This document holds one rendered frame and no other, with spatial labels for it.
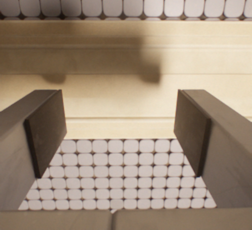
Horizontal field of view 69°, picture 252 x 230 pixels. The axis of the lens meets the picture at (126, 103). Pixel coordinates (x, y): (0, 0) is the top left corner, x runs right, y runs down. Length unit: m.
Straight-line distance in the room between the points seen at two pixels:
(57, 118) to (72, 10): 0.18
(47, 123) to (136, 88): 0.17
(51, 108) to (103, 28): 0.15
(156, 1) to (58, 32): 0.15
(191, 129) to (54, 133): 0.12
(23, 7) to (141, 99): 0.22
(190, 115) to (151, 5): 0.19
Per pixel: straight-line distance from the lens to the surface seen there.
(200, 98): 0.17
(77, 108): 0.32
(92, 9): 0.30
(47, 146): 0.17
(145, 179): 0.41
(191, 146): 0.16
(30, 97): 0.18
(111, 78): 0.29
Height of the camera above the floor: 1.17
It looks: 69 degrees down
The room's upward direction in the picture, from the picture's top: 178 degrees clockwise
